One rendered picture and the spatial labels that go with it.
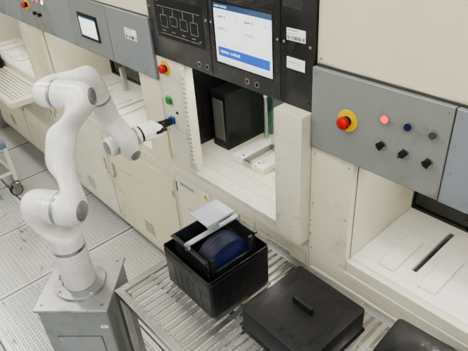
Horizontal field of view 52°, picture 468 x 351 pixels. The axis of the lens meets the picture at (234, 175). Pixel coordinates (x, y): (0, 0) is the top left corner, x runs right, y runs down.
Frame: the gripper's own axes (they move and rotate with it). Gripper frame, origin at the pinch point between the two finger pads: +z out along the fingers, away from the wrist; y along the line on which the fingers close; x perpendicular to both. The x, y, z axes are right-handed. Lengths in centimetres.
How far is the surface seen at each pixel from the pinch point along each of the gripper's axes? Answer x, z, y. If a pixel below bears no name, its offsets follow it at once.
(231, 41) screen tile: 46, 2, 46
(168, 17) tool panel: 48.4, 2.5, 9.0
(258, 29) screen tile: 52, 2, 59
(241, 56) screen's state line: 41, 2, 50
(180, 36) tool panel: 41.8, 2.5, 14.9
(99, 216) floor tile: -110, -5, -104
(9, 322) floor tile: -110, -88, -56
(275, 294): -24, -25, 91
